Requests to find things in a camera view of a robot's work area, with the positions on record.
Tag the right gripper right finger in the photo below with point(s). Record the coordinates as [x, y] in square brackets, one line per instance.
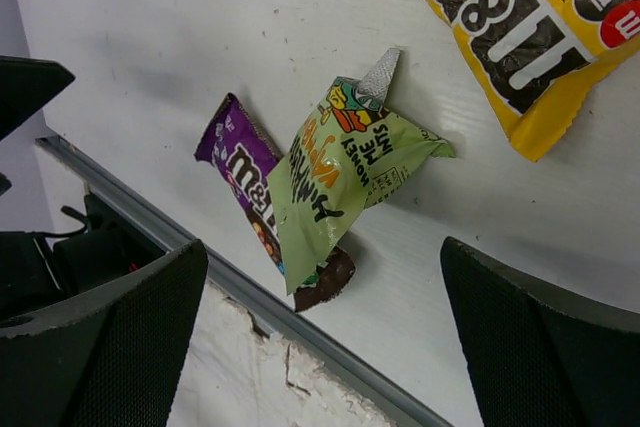
[538, 354]

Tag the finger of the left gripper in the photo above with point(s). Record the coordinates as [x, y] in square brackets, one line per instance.
[26, 86]

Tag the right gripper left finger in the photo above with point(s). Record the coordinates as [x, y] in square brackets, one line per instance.
[111, 356]

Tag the green snack packet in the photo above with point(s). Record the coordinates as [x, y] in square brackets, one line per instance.
[352, 152]

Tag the purple M&M's packet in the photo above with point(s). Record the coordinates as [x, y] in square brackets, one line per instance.
[244, 155]

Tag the yellow M&M's packet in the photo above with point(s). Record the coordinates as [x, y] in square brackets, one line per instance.
[537, 60]

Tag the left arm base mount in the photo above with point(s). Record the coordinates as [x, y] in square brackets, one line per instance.
[39, 269]

